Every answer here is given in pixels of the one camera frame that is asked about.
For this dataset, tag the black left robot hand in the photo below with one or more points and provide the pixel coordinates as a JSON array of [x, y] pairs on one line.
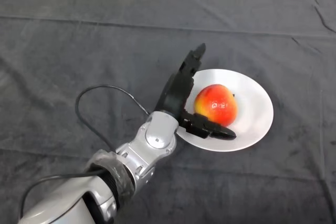
[[181, 95]]

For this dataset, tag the red yellow apple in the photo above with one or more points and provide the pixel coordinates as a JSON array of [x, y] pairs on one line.
[[216, 104]]

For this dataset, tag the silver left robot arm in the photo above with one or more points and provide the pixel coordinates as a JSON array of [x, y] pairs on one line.
[[110, 171]]

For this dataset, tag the white round plate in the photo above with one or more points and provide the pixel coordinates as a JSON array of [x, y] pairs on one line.
[[252, 108]]

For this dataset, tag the black table cloth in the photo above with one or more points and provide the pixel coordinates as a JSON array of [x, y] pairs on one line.
[[105, 37]]

